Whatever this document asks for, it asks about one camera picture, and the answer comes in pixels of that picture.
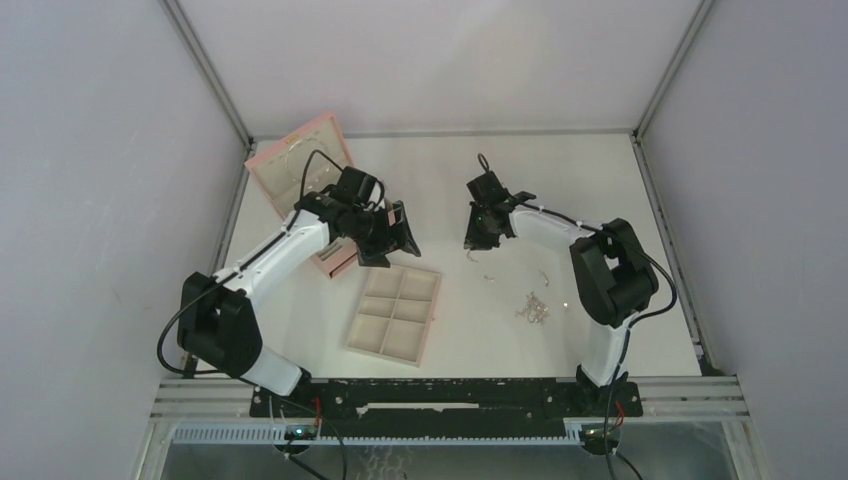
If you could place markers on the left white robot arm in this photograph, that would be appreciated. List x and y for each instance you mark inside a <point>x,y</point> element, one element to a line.
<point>217,320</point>

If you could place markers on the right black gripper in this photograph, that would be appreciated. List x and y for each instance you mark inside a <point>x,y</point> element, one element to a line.
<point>473,238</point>

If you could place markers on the pink jewelry box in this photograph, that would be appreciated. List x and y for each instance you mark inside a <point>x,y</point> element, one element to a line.
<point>304,161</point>

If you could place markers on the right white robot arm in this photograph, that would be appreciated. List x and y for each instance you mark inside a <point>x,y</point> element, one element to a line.
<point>615,278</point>

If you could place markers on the beige six-compartment tray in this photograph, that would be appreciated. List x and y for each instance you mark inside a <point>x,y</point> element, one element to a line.
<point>394,314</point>

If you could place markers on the black mounting base plate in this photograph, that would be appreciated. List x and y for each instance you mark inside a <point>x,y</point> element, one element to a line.
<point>470,408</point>

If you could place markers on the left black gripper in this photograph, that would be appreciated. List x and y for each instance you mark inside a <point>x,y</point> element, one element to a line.
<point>369,257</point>

